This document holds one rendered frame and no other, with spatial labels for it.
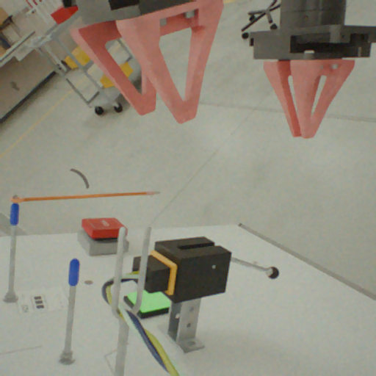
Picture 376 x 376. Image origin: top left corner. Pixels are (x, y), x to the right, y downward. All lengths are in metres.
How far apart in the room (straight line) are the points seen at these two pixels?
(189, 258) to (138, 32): 0.18
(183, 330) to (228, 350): 0.04
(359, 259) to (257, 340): 1.32
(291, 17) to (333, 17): 0.03
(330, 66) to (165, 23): 0.20
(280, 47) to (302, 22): 0.03
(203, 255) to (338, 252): 1.44
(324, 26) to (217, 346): 0.29
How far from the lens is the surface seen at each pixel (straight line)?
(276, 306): 0.50
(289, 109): 0.41
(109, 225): 0.57
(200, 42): 0.28
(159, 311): 0.43
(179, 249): 0.36
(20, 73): 8.59
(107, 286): 0.30
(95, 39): 0.32
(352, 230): 1.81
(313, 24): 0.39
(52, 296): 0.46
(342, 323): 0.50
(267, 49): 0.40
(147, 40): 0.25
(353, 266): 1.71
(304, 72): 0.38
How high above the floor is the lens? 1.37
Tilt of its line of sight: 32 degrees down
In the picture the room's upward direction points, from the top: 40 degrees counter-clockwise
